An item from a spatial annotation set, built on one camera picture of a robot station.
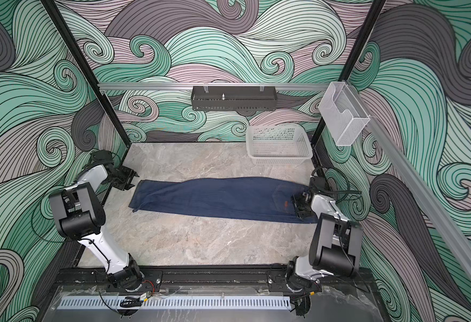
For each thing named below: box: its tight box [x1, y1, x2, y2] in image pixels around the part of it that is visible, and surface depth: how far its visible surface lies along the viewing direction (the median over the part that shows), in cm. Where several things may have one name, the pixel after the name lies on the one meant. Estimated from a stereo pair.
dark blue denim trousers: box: [129, 176, 317, 224], surface depth 97 cm
